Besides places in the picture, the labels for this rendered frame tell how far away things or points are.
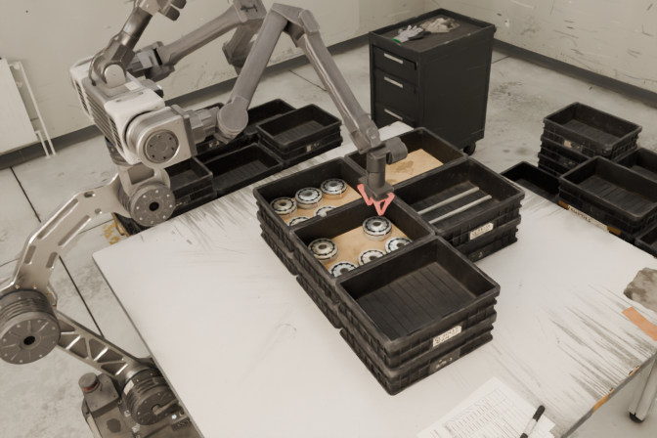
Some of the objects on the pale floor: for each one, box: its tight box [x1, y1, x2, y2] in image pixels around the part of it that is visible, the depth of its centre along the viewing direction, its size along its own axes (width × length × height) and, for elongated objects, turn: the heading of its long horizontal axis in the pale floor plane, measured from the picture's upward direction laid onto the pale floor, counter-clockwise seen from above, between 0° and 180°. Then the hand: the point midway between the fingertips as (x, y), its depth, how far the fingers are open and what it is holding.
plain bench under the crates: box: [91, 121, 657, 438], centre depth 236 cm, size 160×160×70 cm
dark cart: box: [369, 8, 495, 156], centre depth 381 cm, size 60×45×90 cm
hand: (375, 207), depth 186 cm, fingers open, 6 cm apart
